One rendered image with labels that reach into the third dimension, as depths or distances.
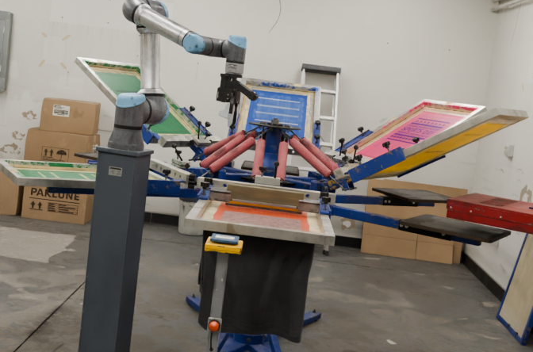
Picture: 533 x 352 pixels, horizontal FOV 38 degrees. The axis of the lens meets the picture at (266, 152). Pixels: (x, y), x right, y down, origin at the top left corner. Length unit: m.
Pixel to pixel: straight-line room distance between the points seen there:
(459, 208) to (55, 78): 5.15
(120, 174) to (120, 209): 0.14
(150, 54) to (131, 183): 0.57
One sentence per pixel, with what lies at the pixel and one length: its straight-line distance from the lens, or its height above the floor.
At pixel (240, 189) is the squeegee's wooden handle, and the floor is 1.04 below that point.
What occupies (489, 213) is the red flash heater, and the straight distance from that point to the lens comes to 3.70.
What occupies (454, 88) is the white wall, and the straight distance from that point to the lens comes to 7.85.
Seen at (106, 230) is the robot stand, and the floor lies 0.86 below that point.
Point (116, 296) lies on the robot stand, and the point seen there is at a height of 0.59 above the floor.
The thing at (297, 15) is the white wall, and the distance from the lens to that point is 7.70.
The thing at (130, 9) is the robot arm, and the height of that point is 1.77.
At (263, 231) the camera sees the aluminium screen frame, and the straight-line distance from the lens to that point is 3.00.
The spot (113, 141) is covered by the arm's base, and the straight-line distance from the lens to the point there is 3.25.
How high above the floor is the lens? 1.55
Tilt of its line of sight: 5 degrees down
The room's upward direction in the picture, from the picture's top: 7 degrees clockwise
